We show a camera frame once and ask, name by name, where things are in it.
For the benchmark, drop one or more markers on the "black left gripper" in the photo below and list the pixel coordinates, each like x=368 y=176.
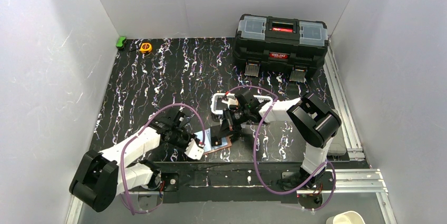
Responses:
x=188 y=137

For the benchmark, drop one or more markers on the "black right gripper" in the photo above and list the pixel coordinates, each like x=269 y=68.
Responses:
x=230 y=124

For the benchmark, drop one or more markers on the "brown leather card holder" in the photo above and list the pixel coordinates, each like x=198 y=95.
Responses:
x=211 y=140

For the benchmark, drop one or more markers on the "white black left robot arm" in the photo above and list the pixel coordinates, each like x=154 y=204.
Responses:
x=103 y=175

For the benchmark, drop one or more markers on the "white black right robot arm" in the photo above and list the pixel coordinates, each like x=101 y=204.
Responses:
x=315 y=121

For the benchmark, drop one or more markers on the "white plastic basket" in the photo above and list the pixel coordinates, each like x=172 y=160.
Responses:
x=217 y=106

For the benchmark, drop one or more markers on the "yellow tape measure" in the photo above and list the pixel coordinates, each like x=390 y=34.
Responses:
x=145 y=47

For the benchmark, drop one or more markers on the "green small device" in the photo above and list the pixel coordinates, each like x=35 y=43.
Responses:
x=121 y=42

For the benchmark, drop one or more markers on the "black red toolbox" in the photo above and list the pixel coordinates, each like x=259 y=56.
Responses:
x=291 y=46

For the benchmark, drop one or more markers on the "white plastic cup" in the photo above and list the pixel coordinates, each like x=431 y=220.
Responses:
x=348 y=217

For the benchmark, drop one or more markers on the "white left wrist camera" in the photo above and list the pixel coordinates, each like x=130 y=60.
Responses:
x=194 y=151

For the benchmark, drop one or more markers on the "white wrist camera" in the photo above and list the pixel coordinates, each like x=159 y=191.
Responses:
x=230 y=101
x=194 y=151

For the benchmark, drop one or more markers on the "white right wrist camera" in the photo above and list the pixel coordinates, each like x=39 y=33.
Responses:
x=230 y=101

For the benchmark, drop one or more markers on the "aluminium frame rail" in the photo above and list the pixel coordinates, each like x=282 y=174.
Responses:
x=358 y=187

